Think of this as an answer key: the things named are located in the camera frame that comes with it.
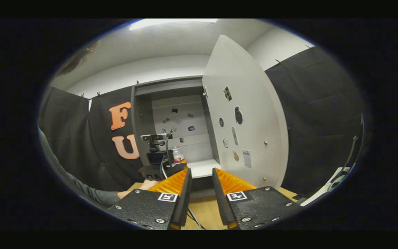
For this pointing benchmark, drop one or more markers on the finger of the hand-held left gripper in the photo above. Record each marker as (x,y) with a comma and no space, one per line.
(178,167)

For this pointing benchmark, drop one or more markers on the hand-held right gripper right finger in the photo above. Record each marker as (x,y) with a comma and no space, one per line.
(221,204)

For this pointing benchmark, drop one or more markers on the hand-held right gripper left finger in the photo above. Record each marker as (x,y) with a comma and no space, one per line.
(182,204)

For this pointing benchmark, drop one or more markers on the clear plastic bottle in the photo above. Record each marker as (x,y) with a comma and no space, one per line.
(177,155)

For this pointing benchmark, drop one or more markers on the grey cabinet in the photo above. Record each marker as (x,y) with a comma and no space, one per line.
(142,117)

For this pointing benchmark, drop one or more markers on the white cabinet door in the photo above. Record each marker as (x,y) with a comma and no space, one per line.
(254,114)

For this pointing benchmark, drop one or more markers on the white cabinet shelf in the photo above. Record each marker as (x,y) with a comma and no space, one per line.
(202,168)

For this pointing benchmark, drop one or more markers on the metal door hinge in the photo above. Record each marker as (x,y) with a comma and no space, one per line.
(205,92)

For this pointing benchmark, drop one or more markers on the black backdrop cloth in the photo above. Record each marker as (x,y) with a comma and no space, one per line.
(323,121)

